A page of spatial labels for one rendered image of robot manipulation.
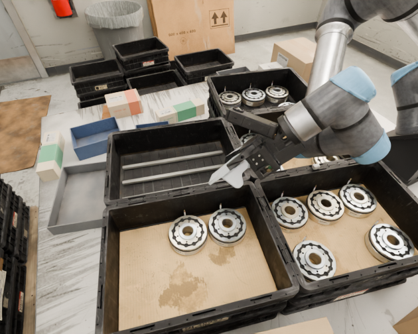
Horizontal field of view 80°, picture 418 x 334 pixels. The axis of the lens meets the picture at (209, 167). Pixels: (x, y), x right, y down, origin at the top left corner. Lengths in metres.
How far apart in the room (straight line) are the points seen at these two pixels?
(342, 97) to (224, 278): 0.47
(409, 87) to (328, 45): 0.43
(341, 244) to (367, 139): 0.33
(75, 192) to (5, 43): 2.69
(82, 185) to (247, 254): 0.68
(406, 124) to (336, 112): 0.62
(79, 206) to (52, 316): 0.35
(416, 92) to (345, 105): 0.61
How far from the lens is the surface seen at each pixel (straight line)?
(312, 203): 0.79
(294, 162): 0.93
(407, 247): 0.84
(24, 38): 3.52
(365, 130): 0.56
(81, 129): 1.28
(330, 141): 0.60
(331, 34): 0.80
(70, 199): 1.06
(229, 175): 0.54
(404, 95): 1.13
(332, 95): 0.52
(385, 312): 0.92
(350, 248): 0.79
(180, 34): 3.46
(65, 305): 0.88
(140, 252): 0.72
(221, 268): 0.68
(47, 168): 1.13
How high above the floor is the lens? 1.47
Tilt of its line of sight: 47 degrees down
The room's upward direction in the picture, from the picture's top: straight up
